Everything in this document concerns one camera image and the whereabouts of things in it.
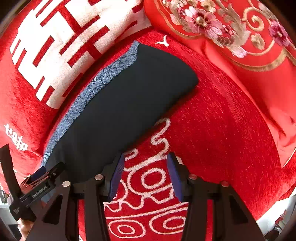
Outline person's left hand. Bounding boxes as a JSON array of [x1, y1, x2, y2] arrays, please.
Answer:
[[18, 219, 34, 241]]

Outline red wedding bed blanket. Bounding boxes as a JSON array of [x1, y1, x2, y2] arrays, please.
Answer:
[[0, 0, 296, 241]]

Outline red embroidered pillow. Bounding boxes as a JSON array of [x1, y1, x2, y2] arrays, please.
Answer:
[[144, 1, 295, 166]]

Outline black pants with blue stripes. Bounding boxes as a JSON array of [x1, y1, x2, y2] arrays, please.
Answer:
[[42, 42, 198, 183]]

